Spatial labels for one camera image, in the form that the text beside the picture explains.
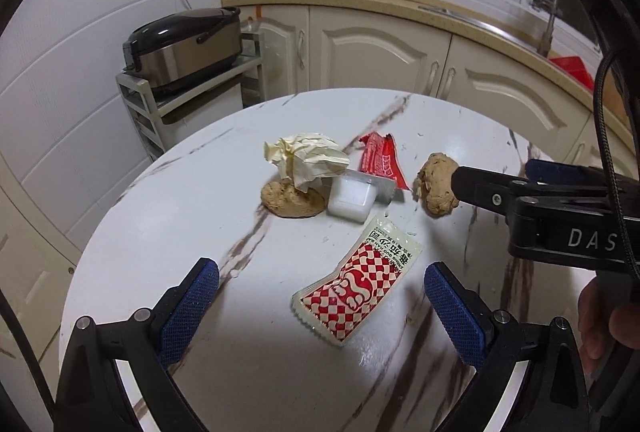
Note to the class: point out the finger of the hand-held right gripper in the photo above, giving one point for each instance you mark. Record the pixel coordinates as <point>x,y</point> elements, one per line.
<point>555,171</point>
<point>482,189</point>

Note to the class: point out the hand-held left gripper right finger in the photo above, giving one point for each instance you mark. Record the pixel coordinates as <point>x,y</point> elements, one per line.
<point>455,317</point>

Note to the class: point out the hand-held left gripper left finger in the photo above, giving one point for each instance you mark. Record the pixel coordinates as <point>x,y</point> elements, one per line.
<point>190,309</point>

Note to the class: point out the brown cookie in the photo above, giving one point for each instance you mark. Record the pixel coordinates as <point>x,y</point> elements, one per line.
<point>435,184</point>
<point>287,204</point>

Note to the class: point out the red white checkered packet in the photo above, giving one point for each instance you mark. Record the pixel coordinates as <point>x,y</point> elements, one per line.
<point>360,287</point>

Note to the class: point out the person's right hand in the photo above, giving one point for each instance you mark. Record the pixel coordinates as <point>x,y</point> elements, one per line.
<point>597,322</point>

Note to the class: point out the red basin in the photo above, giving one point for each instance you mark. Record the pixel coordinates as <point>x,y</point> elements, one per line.
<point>572,68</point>

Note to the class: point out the red sauce packet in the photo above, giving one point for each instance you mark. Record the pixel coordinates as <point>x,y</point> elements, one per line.
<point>382,157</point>

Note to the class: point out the white plastic jelly cup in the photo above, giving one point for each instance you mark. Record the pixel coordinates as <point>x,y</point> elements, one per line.
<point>352,202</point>

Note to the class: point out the steel faucet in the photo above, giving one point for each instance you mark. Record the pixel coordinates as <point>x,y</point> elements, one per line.
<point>546,22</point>

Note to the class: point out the cream room door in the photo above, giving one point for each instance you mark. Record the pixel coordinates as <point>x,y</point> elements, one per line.
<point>30,262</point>

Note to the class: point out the steel sink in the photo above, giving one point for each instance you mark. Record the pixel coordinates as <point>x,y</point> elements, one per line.
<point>480,20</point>

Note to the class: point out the crumpled cream paper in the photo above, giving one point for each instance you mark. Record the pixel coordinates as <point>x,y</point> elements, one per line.
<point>310,157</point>

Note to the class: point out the grey shelf cart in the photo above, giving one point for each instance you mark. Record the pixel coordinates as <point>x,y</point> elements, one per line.
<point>145,112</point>

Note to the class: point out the cream kitchen cabinets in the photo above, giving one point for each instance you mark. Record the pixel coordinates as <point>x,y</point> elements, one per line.
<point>380,2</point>

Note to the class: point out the narrow cream cabinet door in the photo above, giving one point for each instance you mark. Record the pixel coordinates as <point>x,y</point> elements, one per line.
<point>280,57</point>

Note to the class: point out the black and steel rice cooker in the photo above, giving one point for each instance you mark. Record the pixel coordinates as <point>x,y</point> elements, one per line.
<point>185,45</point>

